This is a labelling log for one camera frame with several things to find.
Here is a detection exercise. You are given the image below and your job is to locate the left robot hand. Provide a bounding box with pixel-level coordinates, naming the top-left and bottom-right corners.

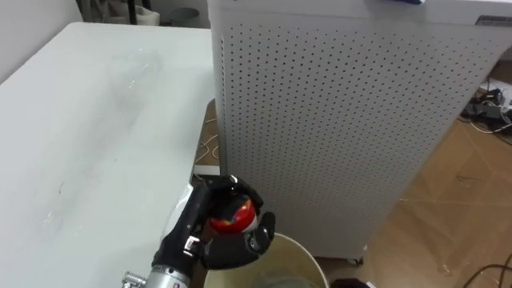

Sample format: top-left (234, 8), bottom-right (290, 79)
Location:
top-left (151, 174), bottom-right (277, 278)

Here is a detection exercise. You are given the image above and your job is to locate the white round waste bin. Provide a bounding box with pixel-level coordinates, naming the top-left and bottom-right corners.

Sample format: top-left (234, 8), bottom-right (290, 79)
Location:
top-left (203, 232), bottom-right (330, 288)

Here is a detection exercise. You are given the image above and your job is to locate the white perforated metal cabinet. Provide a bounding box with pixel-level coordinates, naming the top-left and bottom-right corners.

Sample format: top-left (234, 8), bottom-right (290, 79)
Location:
top-left (206, 0), bottom-right (512, 266)

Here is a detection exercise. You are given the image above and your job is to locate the white table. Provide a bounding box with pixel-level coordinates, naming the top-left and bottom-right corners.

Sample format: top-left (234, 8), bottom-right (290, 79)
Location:
top-left (0, 22), bottom-right (217, 288)

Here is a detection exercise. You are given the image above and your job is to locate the grey round stool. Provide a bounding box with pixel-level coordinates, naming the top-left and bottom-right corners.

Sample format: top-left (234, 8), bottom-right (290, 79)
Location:
top-left (167, 6), bottom-right (201, 27)

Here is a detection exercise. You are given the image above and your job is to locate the white cable on floor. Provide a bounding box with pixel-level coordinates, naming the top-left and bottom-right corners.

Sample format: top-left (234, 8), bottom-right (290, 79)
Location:
top-left (195, 115), bottom-right (221, 161)

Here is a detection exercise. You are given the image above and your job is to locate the black cable on floor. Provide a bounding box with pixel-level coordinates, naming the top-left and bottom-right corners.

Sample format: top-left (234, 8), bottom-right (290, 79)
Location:
top-left (462, 254), bottom-right (512, 288)

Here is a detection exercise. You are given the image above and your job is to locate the black power strip with cables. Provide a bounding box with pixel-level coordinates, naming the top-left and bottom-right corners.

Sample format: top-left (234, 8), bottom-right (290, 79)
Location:
top-left (459, 79), bottom-right (512, 141)

